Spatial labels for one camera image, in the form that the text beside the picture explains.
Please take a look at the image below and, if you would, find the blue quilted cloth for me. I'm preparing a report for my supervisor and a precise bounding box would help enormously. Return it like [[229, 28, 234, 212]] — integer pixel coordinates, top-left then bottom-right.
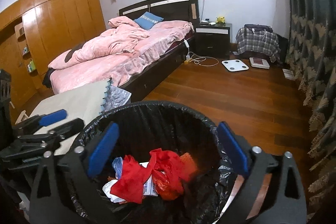
[[101, 84, 132, 114]]

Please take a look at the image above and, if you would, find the dark purple bag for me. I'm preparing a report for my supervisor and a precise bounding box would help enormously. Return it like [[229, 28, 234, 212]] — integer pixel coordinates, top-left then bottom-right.
[[244, 24, 273, 34]]

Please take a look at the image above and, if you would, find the dark nightstand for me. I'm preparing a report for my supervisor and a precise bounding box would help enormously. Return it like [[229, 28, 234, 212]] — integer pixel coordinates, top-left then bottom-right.
[[195, 22, 233, 59]]

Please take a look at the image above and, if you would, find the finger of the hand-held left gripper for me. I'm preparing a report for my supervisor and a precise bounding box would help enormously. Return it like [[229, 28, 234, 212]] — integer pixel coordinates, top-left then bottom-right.
[[13, 109, 68, 135], [16, 118, 85, 153]]

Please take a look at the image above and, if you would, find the dark cloth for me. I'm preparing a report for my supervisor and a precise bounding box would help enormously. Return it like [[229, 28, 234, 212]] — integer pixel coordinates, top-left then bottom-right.
[[42, 68, 57, 88]]

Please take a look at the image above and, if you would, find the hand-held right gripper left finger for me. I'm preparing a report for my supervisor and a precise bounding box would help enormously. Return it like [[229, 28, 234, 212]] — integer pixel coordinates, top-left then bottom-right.
[[29, 122, 120, 224]]

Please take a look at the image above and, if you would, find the small white box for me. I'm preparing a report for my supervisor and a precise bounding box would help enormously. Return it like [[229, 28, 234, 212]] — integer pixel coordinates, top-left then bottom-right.
[[139, 161, 159, 197]]

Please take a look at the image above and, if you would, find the white tissue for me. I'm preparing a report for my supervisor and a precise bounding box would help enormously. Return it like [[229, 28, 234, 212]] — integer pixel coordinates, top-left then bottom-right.
[[102, 179, 126, 203]]

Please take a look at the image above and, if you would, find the red plastic bag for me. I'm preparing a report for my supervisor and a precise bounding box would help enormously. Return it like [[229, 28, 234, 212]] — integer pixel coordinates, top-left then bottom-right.
[[154, 170, 184, 201], [110, 149, 181, 204]]

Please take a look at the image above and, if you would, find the dark bed with pink sheet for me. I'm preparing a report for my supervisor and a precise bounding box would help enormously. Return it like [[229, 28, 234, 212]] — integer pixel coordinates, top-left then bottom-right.
[[42, 0, 200, 102]]

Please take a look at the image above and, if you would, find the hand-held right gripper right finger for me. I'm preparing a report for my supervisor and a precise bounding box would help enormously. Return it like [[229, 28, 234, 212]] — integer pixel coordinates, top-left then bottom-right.
[[217, 122, 307, 224]]

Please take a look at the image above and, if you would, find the white and red scale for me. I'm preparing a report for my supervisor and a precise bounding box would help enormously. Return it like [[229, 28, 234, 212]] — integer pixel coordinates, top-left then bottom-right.
[[249, 57, 270, 69]]

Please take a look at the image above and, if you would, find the white cable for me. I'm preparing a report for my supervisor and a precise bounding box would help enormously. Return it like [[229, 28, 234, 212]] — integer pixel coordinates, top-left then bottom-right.
[[189, 55, 219, 67]]

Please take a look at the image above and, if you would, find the blue pillow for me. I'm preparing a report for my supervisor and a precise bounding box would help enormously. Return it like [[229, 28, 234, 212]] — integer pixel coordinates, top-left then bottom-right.
[[134, 12, 164, 30]]

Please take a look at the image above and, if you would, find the white bathroom scale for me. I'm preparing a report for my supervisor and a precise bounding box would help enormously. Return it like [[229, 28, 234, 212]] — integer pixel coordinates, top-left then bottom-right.
[[222, 59, 249, 72]]

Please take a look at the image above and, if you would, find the black-lined trash bin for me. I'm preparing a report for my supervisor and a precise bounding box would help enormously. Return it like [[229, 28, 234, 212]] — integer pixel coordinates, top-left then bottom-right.
[[70, 100, 272, 224]]

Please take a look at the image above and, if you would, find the plaid cloth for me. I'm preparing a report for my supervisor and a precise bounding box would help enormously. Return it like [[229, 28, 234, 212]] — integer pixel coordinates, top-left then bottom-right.
[[235, 27, 280, 63]]

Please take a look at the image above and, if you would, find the pink duvet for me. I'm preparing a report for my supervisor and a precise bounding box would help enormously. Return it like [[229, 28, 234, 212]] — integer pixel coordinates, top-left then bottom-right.
[[49, 17, 150, 69]]

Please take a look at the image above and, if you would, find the patterned dark curtain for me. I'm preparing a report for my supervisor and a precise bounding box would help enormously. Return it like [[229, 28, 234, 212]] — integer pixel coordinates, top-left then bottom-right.
[[278, 0, 336, 214]]

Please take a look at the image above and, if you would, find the wooden wardrobe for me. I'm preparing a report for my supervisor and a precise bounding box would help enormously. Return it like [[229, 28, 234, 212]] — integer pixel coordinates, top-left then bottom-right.
[[0, 0, 107, 109]]

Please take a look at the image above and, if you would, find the blue plastic bag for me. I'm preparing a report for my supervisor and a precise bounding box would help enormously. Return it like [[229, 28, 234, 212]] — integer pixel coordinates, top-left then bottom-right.
[[112, 157, 124, 180]]

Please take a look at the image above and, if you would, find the small wooden stool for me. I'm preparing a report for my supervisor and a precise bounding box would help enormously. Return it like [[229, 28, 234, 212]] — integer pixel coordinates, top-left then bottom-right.
[[14, 110, 29, 125]]

